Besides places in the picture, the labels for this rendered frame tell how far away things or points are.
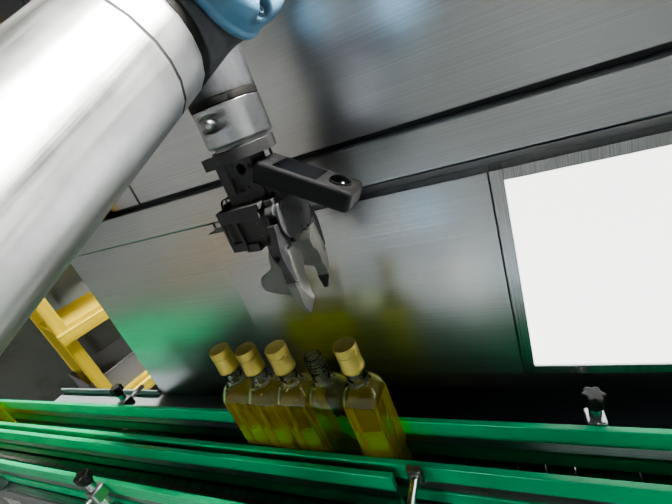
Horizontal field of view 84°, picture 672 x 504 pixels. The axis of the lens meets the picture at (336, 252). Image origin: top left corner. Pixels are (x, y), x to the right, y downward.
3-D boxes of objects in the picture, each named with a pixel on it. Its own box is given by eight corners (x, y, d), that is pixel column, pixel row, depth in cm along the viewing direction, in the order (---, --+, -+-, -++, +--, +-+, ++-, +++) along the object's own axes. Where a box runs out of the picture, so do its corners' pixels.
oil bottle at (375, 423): (416, 459, 63) (380, 365, 55) (410, 492, 59) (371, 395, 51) (384, 455, 66) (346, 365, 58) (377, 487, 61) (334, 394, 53)
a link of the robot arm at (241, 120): (270, 87, 41) (229, 98, 34) (286, 128, 43) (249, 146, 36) (220, 108, 44) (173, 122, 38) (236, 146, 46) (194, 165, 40)
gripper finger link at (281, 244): (297, 275, 46) (278, 207, 44) (310, 273, 45) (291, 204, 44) (277, 289, 42) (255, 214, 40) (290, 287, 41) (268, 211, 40)
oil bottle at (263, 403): (325, 450, 71) (282, 367, 63) (315, 479, 66) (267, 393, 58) (300, 448, 73) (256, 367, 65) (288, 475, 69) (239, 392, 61)
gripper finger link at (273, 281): (280, 313, 49) (260, 246, 47) (319, 310, 46) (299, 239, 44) (267, 324, 46) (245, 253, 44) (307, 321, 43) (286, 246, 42)
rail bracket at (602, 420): (605, 427, 58) (600, 362, 53) (618, 469, 52) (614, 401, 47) (575, 425, 60) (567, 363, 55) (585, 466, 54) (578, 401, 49)
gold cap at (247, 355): (269, 360, 61) (258, 340, 60) (258, 377, 59) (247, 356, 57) (252, 361, 63) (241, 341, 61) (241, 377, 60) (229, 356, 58)
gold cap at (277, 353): (299, 360, 59) (289, 338, 57) (289, 377, 56) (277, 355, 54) (281, 359, 61) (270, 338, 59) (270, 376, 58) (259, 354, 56)
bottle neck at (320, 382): (334, 371, 57) (324, 348, 55) (328, 386, 55) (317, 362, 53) (317, 372, 59) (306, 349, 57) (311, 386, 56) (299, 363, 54)
